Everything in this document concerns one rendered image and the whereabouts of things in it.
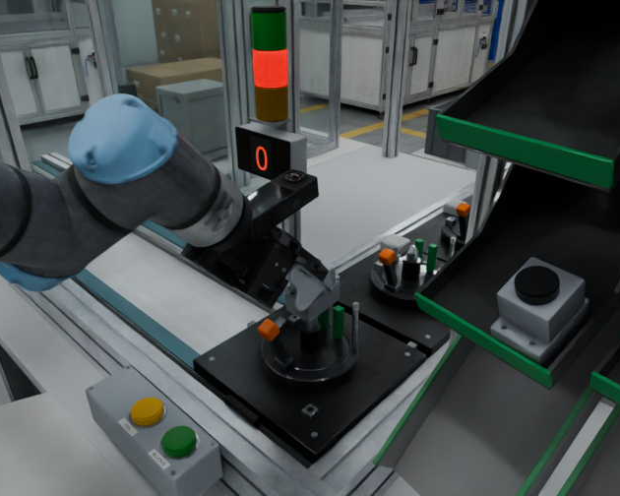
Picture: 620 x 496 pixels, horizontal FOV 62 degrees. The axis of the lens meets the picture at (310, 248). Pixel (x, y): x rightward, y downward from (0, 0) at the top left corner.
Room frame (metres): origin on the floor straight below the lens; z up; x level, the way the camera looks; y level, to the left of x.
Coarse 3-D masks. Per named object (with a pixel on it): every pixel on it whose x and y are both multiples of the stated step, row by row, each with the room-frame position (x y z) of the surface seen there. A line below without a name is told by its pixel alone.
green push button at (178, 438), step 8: (168, 432) 0.44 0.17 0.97; (176, 432) 0.44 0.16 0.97; (184, 432) 0.44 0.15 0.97; (192, 432) 0.44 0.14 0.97; (168, 440) 0.43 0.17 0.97; (176, 440) 0.43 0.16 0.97; (184, 440) 0.43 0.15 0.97; (192, 440) 0.43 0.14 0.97; (168, 448) 0.42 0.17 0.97; (176, 448) 0.42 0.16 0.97; (184, 448) 0.42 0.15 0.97; (192, 448) 0.42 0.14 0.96; (176, 456) 0.41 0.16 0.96
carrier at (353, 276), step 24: (384, 240) 0.90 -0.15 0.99; (408, 240) 0.90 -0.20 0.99; (360, 264) 0.84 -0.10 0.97; (408, 264) 0.75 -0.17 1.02; (432, 264) 0.78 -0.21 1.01; (360, 288) 0.76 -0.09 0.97; (384, 288) 0.73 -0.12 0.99; (408, 288) 0.73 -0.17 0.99; (360, 312) 0.69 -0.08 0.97; (384, 312) 0.69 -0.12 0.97; (408, 312) 0.69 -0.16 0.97; (408, 336) 0.63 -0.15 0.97; (432, 336) 0.63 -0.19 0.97
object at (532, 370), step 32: (512, 192) 0.46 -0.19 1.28; (544, 192) 0.48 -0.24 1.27; (576, 192) 0.47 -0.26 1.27; (512, 224) 0.45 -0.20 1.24; (544, 224) 0.44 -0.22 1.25; (576, 224) 0.43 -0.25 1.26; (608, 224) 0.42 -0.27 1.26; (480, 256) 0.43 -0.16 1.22; (512, 256) 0.42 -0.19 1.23; (544, 256) 0.41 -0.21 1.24; (576, 256) 0.40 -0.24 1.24; (608, 256) 0.39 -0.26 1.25; (448, 288) 0.40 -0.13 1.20; (480, 288) 0.39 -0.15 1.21; (608, 288) 0.36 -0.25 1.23; (448, 320) 0.36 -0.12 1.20; (480, 320) 0.36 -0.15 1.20; (608, 320) 0.33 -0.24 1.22; (512, 352) 0.31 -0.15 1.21; (576, 352) 0.30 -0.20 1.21; (544, 384) 0.29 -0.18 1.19
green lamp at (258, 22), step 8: (256, 16) 0.77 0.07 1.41; (264, 16) 0.77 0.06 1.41; (272, 16) 0.77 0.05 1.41; (280, 16) 0.78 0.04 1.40; (256, 24) 0.77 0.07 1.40; (264, 24) 0.77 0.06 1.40; (272, 24) 0.77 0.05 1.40; (280, 24) 0.78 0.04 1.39; (256, 32) 0.78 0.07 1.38; (264, 32) 0.77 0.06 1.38; (272, 32) 0.77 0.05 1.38; (280, 32) 0.78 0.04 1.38; (256, 40) 0.78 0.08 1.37; (264, 40) 0.77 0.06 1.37; (272, 40) 0.77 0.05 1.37; (280, 40) 0.78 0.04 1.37; (256, 48) 0.78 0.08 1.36; (264, 48) 0.77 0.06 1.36; (272, 48) 0.77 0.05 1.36; (280, 48) 0.78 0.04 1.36
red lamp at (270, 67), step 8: (256, 56) 0.78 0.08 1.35; (264, 56) 0.77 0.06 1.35; (272, 56) 0.77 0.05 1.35; (280, 56) 0.78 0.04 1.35; (256, 64) 0.78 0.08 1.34; (264, 64) 0.77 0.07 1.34; (272, 64) 0.77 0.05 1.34; (280, 64) 0.78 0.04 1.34; (256, 72) 0.78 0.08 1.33; (264, 72) 0.77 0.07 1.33; (272, 72) 0.77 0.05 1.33; (280, 72) 0.78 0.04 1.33; (256, 80) 0.78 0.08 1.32; (264, 80) 0.77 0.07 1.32; (272, 80) 0.77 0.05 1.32; (280, 80) 0.78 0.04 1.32
